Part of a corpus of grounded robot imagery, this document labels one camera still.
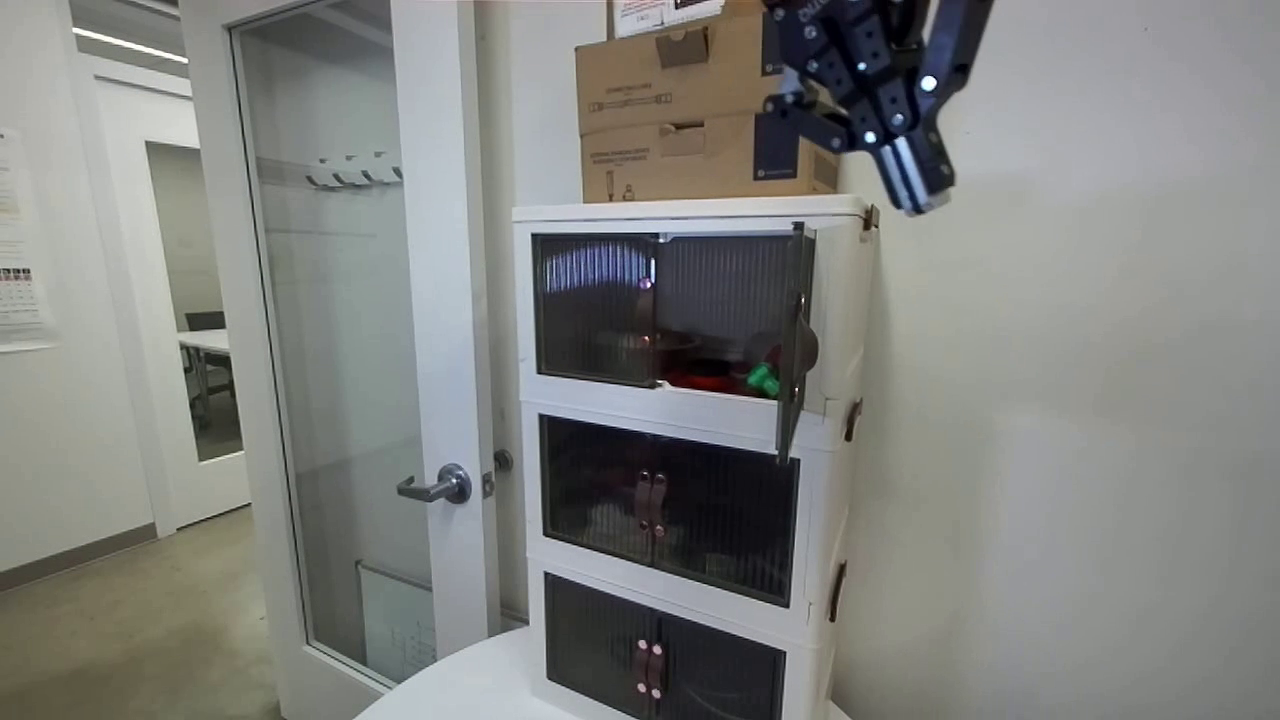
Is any red object in cabinet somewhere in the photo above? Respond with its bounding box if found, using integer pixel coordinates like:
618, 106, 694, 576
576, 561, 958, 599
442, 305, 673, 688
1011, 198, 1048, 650
660, 354, 752, 399

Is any white framed glass door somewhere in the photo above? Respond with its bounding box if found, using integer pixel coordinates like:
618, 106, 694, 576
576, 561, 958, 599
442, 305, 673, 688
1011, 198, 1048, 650
179, 0, 507, 720

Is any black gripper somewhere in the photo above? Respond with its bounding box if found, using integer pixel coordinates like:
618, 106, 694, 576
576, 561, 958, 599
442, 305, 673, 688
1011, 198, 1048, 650
759, 0, 999, 219

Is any tinted cabinet door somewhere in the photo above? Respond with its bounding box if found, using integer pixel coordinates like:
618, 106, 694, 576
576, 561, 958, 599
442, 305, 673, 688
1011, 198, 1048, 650
537, 412, 655, 558
650, 611, 792, 720
542, 571, 655, 715
532, 232, 670, 392
655, 224, 819, 464
650, 446, 803, 611

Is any white coat hook rack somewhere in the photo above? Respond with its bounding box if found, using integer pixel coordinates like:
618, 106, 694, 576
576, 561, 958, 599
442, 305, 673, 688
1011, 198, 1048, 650
300, 148, 407, 191

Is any white labelled box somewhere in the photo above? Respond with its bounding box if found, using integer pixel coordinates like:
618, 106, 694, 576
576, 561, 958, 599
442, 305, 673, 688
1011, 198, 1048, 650
609, 0, 731, 45

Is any green small object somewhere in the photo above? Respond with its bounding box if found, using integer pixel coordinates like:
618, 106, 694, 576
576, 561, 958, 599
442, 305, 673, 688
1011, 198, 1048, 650
746, 358, 790, 406

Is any silver door lever handle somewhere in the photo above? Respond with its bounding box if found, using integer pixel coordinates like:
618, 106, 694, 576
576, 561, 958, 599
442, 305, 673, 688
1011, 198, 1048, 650
393, 459, 478, 508

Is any white stacked storage cabinet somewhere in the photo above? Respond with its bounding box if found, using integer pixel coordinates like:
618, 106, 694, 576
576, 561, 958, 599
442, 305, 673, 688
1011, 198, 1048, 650
507, 191, 885, 720

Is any brown cardboard box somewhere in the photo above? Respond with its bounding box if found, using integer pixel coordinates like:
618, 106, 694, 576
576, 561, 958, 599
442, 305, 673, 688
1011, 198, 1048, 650
581, 107, 843, 207
574, 0, 803, 138

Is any white door with window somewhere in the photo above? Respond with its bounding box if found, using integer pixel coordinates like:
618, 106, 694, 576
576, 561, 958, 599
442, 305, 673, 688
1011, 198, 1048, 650
71, 55, 256, 539

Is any white paper wall sign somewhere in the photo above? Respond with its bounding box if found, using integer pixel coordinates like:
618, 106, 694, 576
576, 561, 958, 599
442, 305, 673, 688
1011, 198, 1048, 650
0, 125, 55, 354

